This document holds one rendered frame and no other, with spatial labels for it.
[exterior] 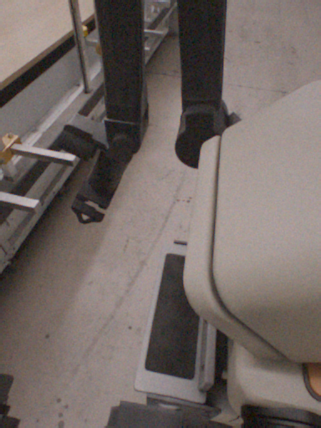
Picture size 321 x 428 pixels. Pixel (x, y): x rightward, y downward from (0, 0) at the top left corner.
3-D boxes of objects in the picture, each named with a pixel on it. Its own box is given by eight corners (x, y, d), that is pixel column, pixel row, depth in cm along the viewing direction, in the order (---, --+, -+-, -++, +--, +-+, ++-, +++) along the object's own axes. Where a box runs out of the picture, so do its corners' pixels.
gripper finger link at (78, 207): (63, 224, 62) (72, 201, 55) (76, 200, 66) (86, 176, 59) (92, 236, 63) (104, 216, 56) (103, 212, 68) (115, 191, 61)
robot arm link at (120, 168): (130, 165, 50) (138, 145, 53) (94, 145, 48) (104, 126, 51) (117, 186, 55) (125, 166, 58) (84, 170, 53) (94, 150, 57)
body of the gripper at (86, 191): (75, 198, 57) (84, 176, 51) (94, 165, 63) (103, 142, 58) (105, 211, 58) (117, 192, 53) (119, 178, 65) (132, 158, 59)
